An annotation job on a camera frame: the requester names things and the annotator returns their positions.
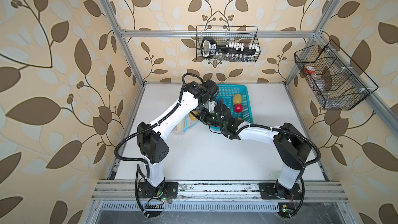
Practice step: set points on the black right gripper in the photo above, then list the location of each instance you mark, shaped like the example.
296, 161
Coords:
205, 112

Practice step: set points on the red toy apple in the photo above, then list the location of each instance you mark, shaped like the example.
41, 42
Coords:
238, 108

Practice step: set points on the clear zip top bag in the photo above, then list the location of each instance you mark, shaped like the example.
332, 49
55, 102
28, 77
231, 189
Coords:
188, 124

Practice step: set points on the yellow toy lemon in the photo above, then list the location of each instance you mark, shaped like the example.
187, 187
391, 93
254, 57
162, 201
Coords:
192, 117

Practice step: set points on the white toy radish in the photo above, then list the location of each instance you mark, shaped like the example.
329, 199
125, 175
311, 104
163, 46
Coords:
180, 127

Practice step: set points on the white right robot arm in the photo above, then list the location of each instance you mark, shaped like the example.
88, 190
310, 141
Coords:
296, 151

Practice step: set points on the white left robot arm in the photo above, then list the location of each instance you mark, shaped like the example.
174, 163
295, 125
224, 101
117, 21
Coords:
151, 137

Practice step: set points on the teal plastic basket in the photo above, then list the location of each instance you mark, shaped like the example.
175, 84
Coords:
226, 93

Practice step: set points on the yellow toy potato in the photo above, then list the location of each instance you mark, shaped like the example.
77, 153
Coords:
237, 99

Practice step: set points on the black tool in basket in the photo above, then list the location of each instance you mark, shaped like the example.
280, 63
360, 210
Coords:
208, 47

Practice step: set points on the red capped clear bottle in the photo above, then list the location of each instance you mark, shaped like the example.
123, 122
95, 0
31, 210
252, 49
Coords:
311, 73

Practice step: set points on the back black wire basket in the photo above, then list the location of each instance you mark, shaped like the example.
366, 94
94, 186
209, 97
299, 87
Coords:
234, 43

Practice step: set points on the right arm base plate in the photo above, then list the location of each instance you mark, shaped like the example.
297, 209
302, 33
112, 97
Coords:
269, 191

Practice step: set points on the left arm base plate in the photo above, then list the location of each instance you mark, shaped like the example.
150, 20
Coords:
167, 189

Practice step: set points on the side black wire basket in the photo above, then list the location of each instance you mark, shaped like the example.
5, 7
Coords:
344, 83

